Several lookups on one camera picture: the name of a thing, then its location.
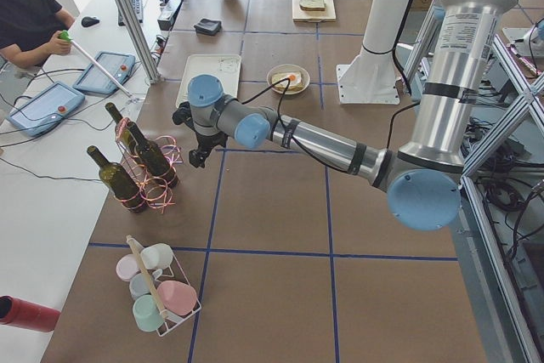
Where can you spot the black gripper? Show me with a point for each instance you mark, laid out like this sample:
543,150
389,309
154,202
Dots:
206,141

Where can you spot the bread slice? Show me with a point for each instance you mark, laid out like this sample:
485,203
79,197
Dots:
283,84
312,5

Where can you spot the cream bear tray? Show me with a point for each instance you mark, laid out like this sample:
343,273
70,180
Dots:
225,68

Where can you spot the dark green wine bottle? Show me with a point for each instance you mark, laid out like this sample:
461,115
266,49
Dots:
151,155

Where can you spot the white cup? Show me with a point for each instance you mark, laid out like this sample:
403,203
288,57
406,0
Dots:
157,256

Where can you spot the bread slice on plate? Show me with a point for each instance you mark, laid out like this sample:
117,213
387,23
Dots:
283,84

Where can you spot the fried egg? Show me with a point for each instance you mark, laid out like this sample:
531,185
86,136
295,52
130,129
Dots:
295,79

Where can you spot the white round plate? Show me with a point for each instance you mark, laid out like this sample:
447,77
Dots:
286,68

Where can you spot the grey folded cloth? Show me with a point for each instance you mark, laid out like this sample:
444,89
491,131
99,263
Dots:
208,27

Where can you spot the pink cup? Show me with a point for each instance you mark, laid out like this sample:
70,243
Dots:
178,297

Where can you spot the mint green cup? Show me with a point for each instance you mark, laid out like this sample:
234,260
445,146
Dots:
146,314

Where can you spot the wooden cutting board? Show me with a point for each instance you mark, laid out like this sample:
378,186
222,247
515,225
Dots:
328,14

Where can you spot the black computer mouse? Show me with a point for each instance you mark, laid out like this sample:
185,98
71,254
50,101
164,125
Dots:
89,21

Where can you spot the black keyboard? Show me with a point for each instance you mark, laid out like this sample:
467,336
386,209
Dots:
138,8

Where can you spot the person in black shirt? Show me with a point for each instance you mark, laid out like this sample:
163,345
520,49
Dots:
30,31

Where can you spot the red cylinder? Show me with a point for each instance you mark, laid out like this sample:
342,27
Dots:
24,314

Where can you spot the copper wire bottle rack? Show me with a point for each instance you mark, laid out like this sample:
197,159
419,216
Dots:
154,190

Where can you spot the long stick green handle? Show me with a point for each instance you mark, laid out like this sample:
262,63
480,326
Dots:
64,35

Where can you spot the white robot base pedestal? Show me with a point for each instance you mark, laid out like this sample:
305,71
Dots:
370,78

